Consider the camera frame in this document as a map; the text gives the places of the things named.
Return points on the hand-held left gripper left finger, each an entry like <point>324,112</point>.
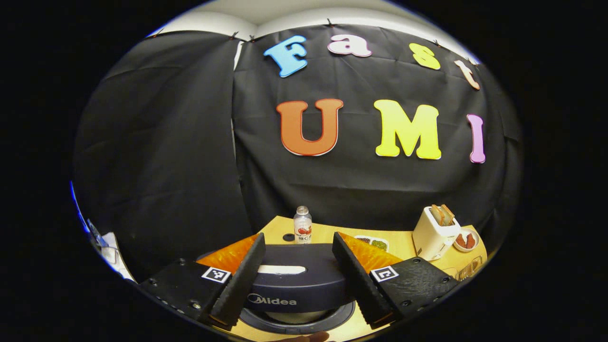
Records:
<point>242,285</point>

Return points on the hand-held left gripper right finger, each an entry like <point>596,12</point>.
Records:
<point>358,285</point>

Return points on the silver black rice cooker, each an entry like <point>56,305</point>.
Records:
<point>299,285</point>

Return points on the white divided condiment dish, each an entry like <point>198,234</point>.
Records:
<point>375,243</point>

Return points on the small black round cap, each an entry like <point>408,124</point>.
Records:
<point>289,237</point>

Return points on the small clear bottle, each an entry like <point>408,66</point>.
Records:
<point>302,228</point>

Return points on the white toaster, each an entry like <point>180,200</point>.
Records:
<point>432,240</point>

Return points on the toast slice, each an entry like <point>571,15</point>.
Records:
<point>448,213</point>
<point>437,215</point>

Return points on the brown meat piece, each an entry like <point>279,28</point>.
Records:
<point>461,240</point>
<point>470,241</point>

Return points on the white round plate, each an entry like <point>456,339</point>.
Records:
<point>468,249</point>

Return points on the black backdrop cloth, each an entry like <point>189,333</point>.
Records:
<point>190,166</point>

